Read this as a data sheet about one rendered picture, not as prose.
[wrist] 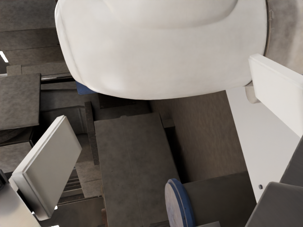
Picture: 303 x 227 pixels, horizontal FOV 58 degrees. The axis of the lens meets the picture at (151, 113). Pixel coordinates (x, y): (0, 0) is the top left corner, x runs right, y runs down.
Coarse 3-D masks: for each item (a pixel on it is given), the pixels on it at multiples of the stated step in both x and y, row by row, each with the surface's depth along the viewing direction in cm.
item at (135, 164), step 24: (120, 120) 257; (144, 120) 259; (168, 120) 262; (120, 144) 242; (144, 144) 243; (168, 144) 246; (120, 168) 228; (144, 168) 230; (168, 168) 231; (120, 192) 216; (144, 192) 217; (120, 216) 205; (144, 216) 206
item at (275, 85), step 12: (252, 60) 17; (264, 60) 16; (252, 72) 18; (264, 72) 15; (276, 72) 14; (288, 72) 13; (264, 84) 16; (276, 84) 14; (288, 84) 13; (300, 84) 12; (264, 96) 17; (276, 96) 15; (288, 96) 13; (300, 96) 12; (276, 108) 15; (288, 108) 13; (300, 108) 12; (288, 120) 14; (300, 120) 12; (300, 132) 13
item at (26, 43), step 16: (32, 0) 420; (48, 0) 424; (0, 16) 400; (16, 16) 403; (32, 16) 407; (48, 16) 410; (0, 32) 389; (16, 32) 395; (32, 32) 402; (48, 32) 408; (0, 48) 416; (16, 48) 423; (32, 48) 431; (48, 48) 438; (16, 64) 456
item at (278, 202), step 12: (300, 144) 9; (300, 156) 8; (288, 168) 8; (300, 168) 8; (288, 180) 7; (300, 180) 7; (264, 192) 7; (276, 192) 6; (288, 192) 6; (300, 192) 6; (264, 204) 6; (276, 204) 6; (288, 204) 6; (300, 204) 6; (252, 216) 6; (264, 216) 6; (276, 216) 6; (288, 216) 6; (300, 216) 6
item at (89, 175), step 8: (80, 136) 396; (80, 144) 387; (88, 144) 388; (88, 152) 379; (80, 160) 370; (88, 160) 370; (80, 168) 379; (88, 168) 384; (96, 168) 389; (80, 176) 395; (88, 176) 399; (96, 176) 405; (88, 184) 417; (96, 184) 423; (88, 192) 437; (96, 192) 443
